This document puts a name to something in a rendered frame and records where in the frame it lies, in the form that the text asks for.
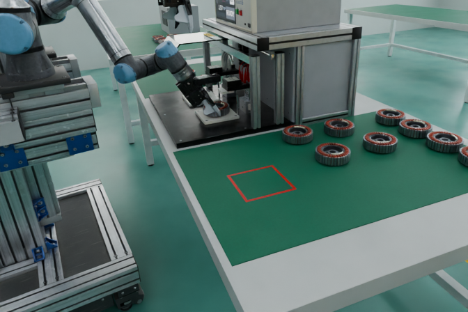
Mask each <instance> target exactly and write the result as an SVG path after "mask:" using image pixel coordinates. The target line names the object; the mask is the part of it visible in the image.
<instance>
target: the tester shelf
mask: <svg viewBox="0 0 468 312"><path fill-rule="evenodd" d="M203 28H204V29H207V30H209V31H211V32H213V33H216V34H218V35H221V36H223V37H225V38H228V39H229V40H232V41H234V42H237V43H239V44H241V45H244V46H246V47H248V48H251V49H253V50H255V51H257V52H261V51H267V50H273V49H283V48H289V47H299V46H305V45H316V44H322V43H328V42H338V41H344V40H355V39H361V34H362V26H355V25H351V24H344V23H340V24H330V25H324V26H312V27H305V28H298V29H286V30H279V31H267V32H260V33H249V32H246V31H243V30H241V29H237V28H235V27H232V26H229V25H226V24H222V23H220V22H216V18H207V19H203Z"/></svg>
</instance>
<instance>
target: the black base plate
mask: <svg viewBox="0 0 468 312"><path fill-rule="evenodd" d="M204 89H205V90H206V91H212V92H213V93H214V94H215V95H216V96H217V97H219V94H218V85H214V86H212V87H209V88H207V86H205V87H204ZM237 94H238V106H239V116H240V118H239V119H234V120H227V121H223V122H219V123H212V124H207V125H205V124H204V123H203V122H202V121H201V119H200V118H199V117H198V116H197V115H196V114H195V111H196V110H201V109H203V105H204V104H202V105H201V106H199V107H197V106H196V107H195V108H193V107H190V106H189V105H188V104H187V103H186V102H185V100H184V99H183V98H182V95H183V94H182V92H181V91H172V92H168V93H159V94H154V95H149V99H150V101H151V102H152V104H153V106H154V108H155V110H156V112H157V114H158V115H159V117H160V119H161V121H162V122H163V124H164V126H165V128H166V130H167V132H168V133H169V135H170V137H171V139H172V141H173V142H174V144H175V146H176V148H177V149H179V148H186V147H190V146H196V145H200V144H204V143H210V142H214V141H221V140H224V139H231V138H235V137H241V136H245V135H249V134H255V133H259V132H266V131H270V130H276V129H280V128H284V127H287V126H289V125H291V121H289V120H288V119H287V118H285V117H284V119H283V124H281V123H280V124H279V125H277V124H276V123H274V110H273V108H271V107H269V106H268V105H266V104H265V103H264V102H262V101H260V125H261V128H256V129H254V128H252V127H251V113H249V114H246V113H244V112H243V111H242V110H241V109H240V99H239V97H243V96H244V89H241V90H236V95H237ZM220 100H221V102H226V103H228V104H229V107H230V108H231V109H232V110H233V111H234V112H235V113H237V102H236V96H235V97H226V96H224V95H223V94H221V93H220Z"/></svg>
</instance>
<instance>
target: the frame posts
mask: <svg viewBox="0 0 468 312"><path fill-rule="evenodd" d="M221 42H224V43H226V44H228V40H221ZM202 44H203V61H204V70H205V71H206V68H205V67H206V66H210V65H211V60H210V43H208V42H202ZM222 53H223V50H222V51H221V54H222ZM284 53H285V52H282V51H276V52H275V59H274V123H276V124H277V125H279V124H280V123H281V124H283V119H284ZM224 54H225V55H224ZM226 55H227V53H226V52H224V53H223V55H222V60H223V56H224V61H225V57H226V67H227V56H228V55H227V56H226ZM205 75H206V73H205ZM249 78H250V103H251V127H252V128H254V129H256V128H261V125H260V55H258V54H250V55H249ZM205 86H207V88H209V87H212V83H209V84H206V85H205Z"/></svg>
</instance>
